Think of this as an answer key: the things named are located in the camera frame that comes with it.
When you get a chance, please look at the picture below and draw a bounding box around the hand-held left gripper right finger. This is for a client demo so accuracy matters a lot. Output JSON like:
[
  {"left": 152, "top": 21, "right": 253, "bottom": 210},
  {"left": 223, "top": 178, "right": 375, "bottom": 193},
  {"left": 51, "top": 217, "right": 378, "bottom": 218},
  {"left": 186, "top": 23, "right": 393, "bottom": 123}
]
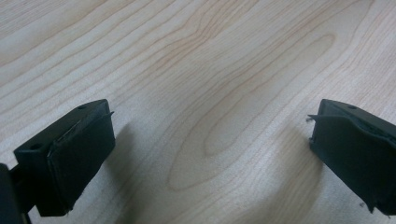
[{"left": 306, "top": 98, "right": 396, "bottom": 217}]

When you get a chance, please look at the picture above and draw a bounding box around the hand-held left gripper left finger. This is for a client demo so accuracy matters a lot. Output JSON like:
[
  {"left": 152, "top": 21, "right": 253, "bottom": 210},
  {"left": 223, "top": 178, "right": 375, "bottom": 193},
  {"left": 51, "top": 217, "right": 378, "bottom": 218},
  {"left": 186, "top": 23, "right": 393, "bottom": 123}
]
[{"left": 13, "top": 98, "right": 117, "bottom": 217}]

